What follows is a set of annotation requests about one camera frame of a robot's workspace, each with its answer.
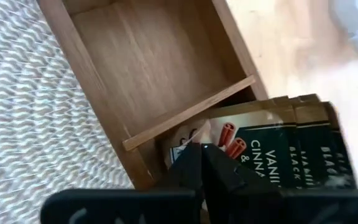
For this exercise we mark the wooden three-compartment tray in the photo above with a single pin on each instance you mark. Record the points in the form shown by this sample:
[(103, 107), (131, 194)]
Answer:
[(154, 62)]

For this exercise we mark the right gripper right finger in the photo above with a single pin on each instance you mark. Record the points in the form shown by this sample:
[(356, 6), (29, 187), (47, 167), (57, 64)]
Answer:
[(225, 174)]

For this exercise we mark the vanilla cinnamon tea packet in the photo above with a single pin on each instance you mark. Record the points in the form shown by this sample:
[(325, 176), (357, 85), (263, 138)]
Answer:
[(259, 146), (309, 98), (314, 149), (343, 161)]

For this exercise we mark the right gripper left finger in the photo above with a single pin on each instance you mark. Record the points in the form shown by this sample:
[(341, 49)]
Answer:
[(186, 168)]

